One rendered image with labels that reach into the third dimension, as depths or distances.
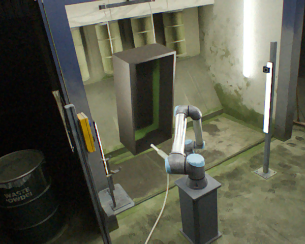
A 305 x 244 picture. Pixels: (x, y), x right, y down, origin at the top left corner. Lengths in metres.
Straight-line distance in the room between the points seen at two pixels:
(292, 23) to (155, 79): 1.84
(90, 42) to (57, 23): 2.07
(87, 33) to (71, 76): 2.03
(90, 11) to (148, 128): 1.71
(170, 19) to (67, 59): 2.52
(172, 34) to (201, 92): 1.21
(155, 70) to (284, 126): 2.09
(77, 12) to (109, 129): 1.70
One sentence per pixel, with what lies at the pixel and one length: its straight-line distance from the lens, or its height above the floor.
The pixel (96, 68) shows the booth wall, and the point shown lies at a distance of 4.29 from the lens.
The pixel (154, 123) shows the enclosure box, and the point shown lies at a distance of 3.77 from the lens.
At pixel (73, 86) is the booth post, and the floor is 1.63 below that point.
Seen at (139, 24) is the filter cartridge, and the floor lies 1.86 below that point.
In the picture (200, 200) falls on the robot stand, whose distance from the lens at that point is 2.42.
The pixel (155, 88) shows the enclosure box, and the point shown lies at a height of 1.12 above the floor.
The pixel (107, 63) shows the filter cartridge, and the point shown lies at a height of 1.40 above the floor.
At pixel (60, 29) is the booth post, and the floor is 2.07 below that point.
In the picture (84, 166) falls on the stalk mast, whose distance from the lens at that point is 1.95.
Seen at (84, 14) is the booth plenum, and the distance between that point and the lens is 3.74.
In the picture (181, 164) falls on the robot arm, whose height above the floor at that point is 0.87.
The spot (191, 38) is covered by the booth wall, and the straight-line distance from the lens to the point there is 5.10.
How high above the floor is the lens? 2.21
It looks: 25 degrees down
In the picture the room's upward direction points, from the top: 8 degrees counter-clockwise
